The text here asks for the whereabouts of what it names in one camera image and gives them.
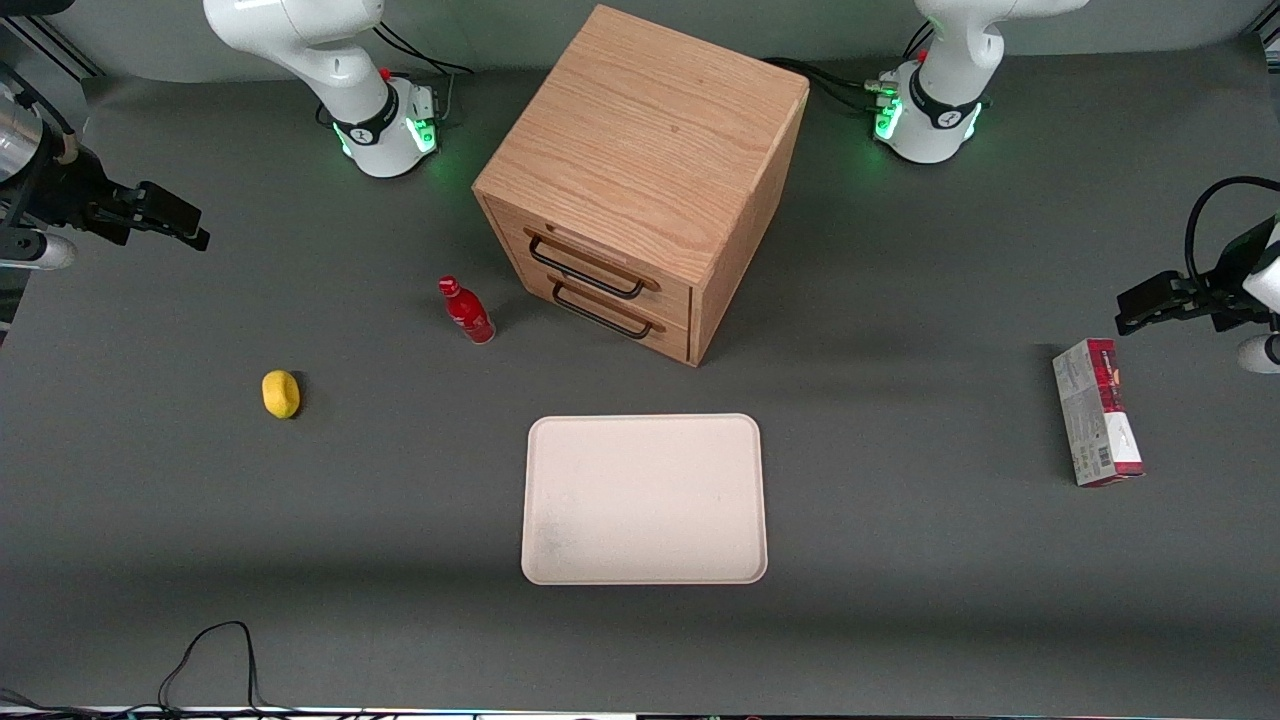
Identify thin black cable loop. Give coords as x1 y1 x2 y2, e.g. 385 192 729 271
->
0 620 401 720

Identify oak wooden drawer cabinet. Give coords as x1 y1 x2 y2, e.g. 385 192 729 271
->
472 4 811 368

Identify aluminium frame profile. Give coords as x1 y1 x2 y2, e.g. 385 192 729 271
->
0 14 103 83

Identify red coke bottle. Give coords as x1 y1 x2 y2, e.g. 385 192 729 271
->
437 276 497 346

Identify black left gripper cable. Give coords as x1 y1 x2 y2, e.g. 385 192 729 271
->
1184 176 1280 293

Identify wooden drawer front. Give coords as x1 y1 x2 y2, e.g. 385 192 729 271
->
482 194 696 323
513 268 694 364

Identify black metal drawer handle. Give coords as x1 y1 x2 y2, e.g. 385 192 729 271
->
526 231 649 301
551 281 657 341

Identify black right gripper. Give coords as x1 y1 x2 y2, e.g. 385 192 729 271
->
40 150 212 252

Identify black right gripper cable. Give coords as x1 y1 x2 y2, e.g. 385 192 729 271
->
0 62 79 166

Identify grey and red carton box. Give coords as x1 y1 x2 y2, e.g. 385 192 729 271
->
1051 337 1146 489

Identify black left arm base cables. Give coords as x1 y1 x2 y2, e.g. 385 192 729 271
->
762 20 937 117

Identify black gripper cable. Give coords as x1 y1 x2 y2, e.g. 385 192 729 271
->
0 62 79 166
1184 176 1280 293

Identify yellow lemon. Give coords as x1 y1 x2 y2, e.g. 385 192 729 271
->
261 369 302 420

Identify cream plastic tray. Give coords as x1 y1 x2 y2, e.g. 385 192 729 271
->
520 413 770 587

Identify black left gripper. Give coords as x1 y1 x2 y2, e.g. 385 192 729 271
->
1115 222 1278 336

